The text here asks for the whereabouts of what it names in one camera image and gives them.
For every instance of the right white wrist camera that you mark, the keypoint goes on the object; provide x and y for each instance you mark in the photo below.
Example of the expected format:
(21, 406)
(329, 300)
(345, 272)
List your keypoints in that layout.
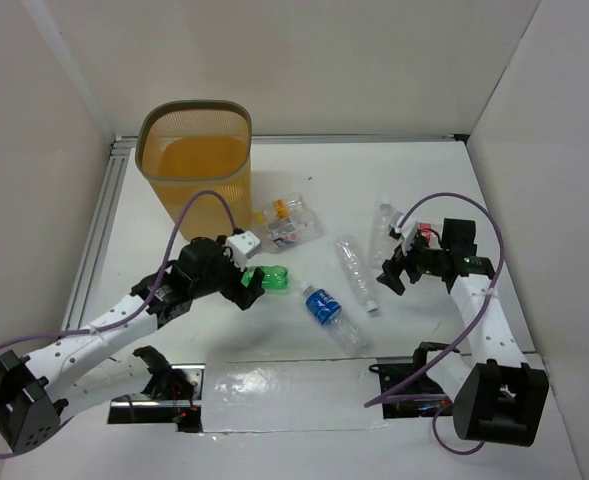
(403, 228)

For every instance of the yellow mesh waste bin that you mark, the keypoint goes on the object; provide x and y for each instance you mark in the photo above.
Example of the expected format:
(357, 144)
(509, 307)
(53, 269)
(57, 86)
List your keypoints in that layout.
(196, 156)

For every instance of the green plastic bottle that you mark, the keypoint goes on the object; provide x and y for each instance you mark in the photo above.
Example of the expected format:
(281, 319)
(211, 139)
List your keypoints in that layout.
(275, 279)

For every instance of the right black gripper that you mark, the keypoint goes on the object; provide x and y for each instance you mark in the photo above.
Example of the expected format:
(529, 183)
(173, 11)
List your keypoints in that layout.
(391, 277)

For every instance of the red cap cola bottle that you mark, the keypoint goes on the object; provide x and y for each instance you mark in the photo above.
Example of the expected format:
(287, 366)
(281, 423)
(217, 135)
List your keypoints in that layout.
(430, 232)

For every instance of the aluminium frame rail back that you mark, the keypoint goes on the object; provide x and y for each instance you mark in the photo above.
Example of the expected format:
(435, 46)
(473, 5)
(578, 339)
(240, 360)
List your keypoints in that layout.
(357, 138)

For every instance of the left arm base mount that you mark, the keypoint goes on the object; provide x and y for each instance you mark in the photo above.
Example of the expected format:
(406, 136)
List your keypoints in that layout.
(172, 395)

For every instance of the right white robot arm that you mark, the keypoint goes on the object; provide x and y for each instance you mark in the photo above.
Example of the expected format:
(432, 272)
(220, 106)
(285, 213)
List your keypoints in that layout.
(496, 396)

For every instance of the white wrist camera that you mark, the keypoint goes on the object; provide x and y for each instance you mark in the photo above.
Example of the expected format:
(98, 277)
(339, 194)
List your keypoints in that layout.
(403, 228)
(248, 245)

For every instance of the blue label water bottle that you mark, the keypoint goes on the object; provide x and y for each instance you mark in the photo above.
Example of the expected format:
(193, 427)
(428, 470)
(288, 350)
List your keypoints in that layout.
(334, 320)

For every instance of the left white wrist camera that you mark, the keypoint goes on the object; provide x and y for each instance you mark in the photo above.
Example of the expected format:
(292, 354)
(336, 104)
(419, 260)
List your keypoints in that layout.
(248, 245)

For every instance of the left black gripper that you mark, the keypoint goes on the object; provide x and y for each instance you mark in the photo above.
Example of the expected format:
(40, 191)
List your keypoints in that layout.
(236, 285)

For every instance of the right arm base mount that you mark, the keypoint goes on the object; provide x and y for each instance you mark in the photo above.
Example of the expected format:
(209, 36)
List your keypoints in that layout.
(390, 373)

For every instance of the crushed clear bottle white cap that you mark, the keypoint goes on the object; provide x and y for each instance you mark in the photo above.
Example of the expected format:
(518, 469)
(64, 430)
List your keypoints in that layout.
(357, 273)

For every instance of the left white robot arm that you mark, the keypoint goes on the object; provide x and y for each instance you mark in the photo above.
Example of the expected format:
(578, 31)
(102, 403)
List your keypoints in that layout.
(42, 391)

